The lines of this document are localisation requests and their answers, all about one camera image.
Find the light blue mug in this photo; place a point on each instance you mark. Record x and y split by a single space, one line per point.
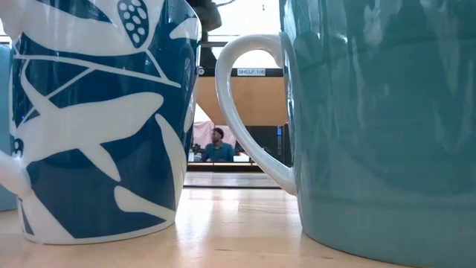
5 111

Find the blue white leaf-patterned mug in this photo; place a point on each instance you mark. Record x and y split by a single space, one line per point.
93 123

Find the person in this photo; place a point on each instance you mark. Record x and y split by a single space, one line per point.
218 150

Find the black cabinet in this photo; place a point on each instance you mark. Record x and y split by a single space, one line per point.
264 141

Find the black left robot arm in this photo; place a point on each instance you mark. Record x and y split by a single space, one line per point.
208 16

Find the black aluminium table frame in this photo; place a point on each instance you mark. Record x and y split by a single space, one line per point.
223 167

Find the pink cloth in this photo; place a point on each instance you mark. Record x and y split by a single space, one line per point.
202 134

